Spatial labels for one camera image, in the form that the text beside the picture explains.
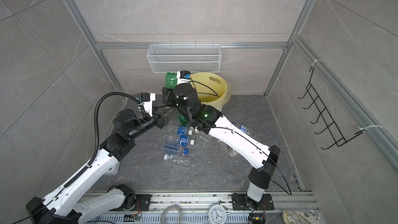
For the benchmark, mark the crushed clear bottle white cap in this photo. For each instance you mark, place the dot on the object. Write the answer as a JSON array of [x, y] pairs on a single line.
[[177, 160]]

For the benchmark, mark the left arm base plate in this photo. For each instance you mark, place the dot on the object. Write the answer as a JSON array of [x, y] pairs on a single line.
[[140, 202]]

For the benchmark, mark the green bottle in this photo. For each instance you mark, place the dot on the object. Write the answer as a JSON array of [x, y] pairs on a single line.
[[171, 80], [182, 120]]

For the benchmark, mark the white wire mesh basket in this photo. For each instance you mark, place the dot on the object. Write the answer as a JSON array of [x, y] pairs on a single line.
[[185, 57]]

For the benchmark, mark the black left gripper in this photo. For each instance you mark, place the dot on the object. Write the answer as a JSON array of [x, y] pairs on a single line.
[[158, 120]]

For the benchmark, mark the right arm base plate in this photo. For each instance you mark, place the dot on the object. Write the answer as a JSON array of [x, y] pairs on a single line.
[[241, 202]]

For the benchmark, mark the white analog clock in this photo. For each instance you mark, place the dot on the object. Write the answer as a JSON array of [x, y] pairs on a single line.
[[217, 214]]

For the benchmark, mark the clear bottle blue cap bottom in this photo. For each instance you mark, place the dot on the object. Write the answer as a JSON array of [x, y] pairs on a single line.
[[171, 148]]

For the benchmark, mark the white bin with yellow bag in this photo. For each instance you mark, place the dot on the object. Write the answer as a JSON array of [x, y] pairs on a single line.
[[212, 89]]

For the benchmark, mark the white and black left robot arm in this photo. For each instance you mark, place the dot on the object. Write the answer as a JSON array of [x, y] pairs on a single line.
[[62, 206]]

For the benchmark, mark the white digital display device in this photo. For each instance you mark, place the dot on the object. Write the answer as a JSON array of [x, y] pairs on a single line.
[[113, 170]]

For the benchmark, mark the blue label bottle white cap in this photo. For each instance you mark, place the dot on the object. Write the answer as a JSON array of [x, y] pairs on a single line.
[[183, 130]]

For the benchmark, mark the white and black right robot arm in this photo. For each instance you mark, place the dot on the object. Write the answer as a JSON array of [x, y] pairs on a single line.
[[207, 119]]

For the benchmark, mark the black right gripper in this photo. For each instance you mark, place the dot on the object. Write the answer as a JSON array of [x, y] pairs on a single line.
[[169, 96]]

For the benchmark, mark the clear tube loop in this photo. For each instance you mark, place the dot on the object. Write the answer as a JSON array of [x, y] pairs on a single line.
[[171, 211]]

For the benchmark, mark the black wire hook rack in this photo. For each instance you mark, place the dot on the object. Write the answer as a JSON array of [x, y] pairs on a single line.
[[325, 116]]

